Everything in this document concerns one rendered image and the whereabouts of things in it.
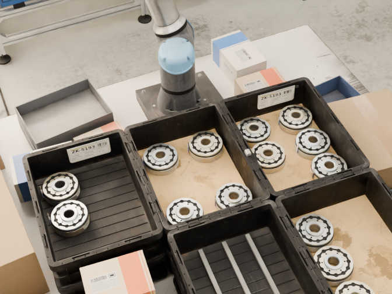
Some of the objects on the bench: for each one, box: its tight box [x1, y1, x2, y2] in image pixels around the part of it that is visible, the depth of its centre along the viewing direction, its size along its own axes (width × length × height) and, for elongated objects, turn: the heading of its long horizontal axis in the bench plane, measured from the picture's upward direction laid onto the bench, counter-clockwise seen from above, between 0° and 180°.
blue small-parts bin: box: [314, 75, 362, 103], centre depth 223 cm, size 20×15×7 cm
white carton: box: [211, 30, 267, 86], centre depth 240 cm, size 20×12×9 cm, turn 28°
